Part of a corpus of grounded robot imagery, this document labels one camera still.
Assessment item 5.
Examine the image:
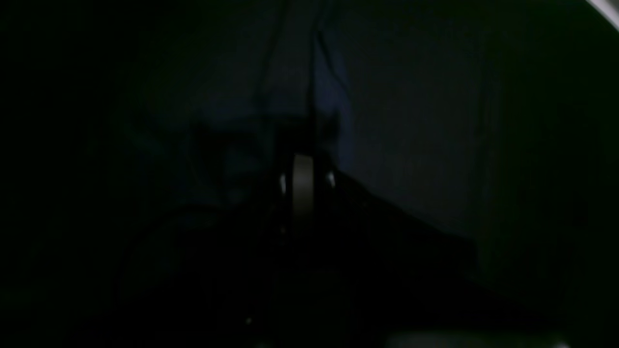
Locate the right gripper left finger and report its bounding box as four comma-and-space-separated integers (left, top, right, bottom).
279, 154, 315, 228

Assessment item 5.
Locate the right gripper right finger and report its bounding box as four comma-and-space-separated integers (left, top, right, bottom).
314, 155, 412, 252

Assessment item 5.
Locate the dark navy t-shirt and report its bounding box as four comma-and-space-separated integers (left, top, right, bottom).
117, 0, 351, 212

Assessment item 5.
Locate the black table cover cloth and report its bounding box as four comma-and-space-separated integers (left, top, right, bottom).
340, 0, 618, 313

